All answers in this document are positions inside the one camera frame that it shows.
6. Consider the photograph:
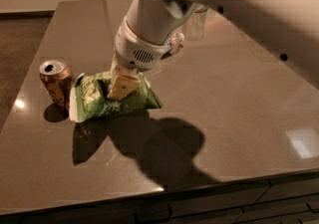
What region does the clear glass cup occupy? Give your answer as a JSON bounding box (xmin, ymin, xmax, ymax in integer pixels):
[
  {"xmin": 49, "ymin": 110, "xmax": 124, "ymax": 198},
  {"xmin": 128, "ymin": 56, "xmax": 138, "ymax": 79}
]
[{"xmin": 181, "ymin": 5, "xmax": 208, "ymax": 41}]

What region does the clear plastic water bottle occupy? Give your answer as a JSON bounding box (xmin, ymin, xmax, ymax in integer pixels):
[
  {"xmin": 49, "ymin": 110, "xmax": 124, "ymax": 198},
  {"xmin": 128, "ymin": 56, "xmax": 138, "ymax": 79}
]
[{"xmin": 162, "ymin": 33, "xmax": 184, "ymax": 59}]

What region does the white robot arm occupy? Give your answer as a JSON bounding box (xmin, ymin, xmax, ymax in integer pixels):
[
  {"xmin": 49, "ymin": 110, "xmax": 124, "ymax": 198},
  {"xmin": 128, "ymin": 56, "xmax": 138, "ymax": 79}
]
[{"xmin": 108, "ymin": 0, "xmax": 319, "ymax": 100}]

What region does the orange soda can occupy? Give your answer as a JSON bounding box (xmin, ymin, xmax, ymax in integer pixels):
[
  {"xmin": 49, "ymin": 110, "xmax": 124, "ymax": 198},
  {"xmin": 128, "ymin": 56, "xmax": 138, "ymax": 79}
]
[{"xmin": 39, "ymin": 59, "xmax": 75, "ymax": 111}]

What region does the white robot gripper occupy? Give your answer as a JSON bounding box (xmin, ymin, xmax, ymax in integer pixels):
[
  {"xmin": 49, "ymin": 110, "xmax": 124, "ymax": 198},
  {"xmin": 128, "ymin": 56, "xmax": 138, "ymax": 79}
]
[{"xmin": 108, "ymin": 16, "xmax": 173, "ymax": 101}]

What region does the green jalapeno chip bag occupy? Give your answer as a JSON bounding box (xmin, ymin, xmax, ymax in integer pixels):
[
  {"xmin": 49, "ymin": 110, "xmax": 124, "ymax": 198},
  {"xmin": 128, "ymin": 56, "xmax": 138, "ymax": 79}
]
[{"xmin": 69, "ymin": 72, "xmax": 161, "ymax": 122}]

